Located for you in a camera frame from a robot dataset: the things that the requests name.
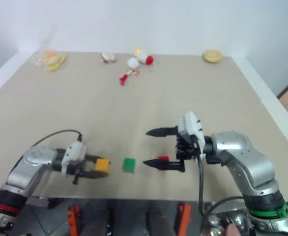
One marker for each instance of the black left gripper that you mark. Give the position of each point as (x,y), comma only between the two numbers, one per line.
(80,167)

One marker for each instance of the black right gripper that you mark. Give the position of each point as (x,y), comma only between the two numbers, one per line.
(187,150)

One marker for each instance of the yellow cube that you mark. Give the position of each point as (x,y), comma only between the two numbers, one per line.
(102,165)

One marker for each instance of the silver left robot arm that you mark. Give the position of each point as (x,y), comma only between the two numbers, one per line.
(28,159)

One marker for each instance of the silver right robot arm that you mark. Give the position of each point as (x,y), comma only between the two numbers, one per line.
(244,152)

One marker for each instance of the red cube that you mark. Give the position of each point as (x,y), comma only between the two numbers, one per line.
(163,158)

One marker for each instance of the green cube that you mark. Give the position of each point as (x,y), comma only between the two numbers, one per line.
(129,165)

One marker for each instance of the white fluffy ball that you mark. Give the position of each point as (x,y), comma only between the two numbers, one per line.
(133,63)

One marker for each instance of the silver robot body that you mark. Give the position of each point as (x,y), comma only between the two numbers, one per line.
(222,221)

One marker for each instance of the white red toy bottle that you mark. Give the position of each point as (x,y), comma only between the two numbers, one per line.
(144,57)

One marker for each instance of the round yellow biscuit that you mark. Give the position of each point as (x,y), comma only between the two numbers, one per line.
(212,56)

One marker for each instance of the red and white snack packet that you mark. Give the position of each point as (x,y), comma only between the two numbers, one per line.
(108,57)

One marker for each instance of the round bread in clear bag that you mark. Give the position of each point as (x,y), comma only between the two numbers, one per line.
(49,57)

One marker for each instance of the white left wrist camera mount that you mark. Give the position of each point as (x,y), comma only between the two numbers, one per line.
(74,152)

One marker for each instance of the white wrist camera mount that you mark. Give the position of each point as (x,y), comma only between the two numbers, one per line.
(190,123)
(74,152)

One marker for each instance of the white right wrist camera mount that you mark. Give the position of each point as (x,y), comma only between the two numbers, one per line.
(190,123)

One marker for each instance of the orange and black bracket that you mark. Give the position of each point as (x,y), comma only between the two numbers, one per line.
(184,218)
(73,218)

